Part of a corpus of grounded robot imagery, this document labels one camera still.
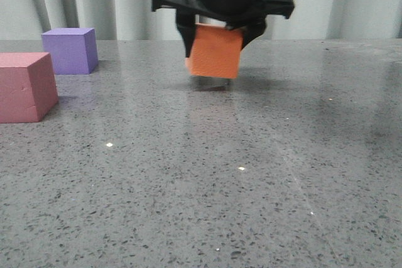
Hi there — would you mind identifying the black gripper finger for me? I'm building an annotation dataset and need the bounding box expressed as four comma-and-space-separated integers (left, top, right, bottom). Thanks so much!
175, 9, 197, 58
226, 18, 266, 50

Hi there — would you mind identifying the orange foam cube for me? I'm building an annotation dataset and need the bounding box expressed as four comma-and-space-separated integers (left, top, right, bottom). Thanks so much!
185, 23, 243, 79

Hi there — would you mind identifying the pale green curtain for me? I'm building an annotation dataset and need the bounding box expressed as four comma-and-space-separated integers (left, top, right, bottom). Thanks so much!
1, 0, 401, 40

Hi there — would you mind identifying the purple foam cube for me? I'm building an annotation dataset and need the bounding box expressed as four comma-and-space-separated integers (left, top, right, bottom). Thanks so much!
41, 28, 99, 75

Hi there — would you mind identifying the pink foam cube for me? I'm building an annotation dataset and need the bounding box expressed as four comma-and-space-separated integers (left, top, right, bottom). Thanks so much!
1, 52, 58, 124

